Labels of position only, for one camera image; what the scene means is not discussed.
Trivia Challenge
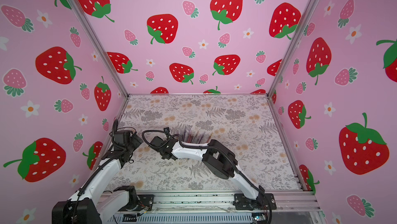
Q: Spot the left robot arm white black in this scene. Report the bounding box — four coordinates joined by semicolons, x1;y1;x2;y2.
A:
52;120;143;224

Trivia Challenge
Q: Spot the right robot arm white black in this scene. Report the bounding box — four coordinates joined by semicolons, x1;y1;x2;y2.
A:
142;128;265;202

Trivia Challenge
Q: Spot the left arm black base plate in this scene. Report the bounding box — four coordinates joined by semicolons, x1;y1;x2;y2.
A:
120;195;155;212

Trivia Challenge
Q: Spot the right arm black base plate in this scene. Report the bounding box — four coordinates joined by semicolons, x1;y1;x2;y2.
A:
233;193;277;211

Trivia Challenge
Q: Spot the aluminium frame rail base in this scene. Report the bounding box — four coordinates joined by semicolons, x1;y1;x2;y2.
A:
99;190;327;224

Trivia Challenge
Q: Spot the left aluminium corner post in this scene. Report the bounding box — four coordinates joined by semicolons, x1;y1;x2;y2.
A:
67;0;129;99

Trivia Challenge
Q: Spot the aluminium corner post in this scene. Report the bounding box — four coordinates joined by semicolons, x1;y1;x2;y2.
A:
67;0;129;99
267;0;320;99

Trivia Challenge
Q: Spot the right aluminium corner post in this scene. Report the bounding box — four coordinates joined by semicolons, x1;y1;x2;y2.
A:
267;0;320;99

